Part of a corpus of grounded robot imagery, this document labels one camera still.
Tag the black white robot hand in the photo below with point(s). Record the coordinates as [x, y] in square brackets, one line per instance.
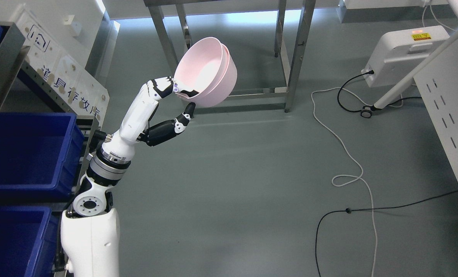
[135, 125]

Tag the white sign board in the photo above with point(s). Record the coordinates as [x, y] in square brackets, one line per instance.
[67, 78]

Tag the white machine with warning label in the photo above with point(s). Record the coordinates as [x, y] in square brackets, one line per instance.
[399, 52]

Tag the stainless steel table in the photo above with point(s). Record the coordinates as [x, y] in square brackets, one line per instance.
[267, 77]

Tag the blue storage bin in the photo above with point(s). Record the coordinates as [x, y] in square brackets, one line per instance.
[39, 155]

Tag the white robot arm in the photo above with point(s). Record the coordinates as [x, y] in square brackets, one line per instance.
[90, 229]

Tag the metal shelf rack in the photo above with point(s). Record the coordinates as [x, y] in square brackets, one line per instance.
[12, 66]

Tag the white perforated panel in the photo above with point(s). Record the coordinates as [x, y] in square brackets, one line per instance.
[438, 85]

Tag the white wall socket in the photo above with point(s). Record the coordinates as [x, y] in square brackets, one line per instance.
[68, 22]

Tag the pink bowl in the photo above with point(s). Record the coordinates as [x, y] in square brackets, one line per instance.
[222, 88]
[200, 68]

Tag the blue bin lower left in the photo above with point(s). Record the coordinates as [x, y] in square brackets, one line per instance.
[28, 241]

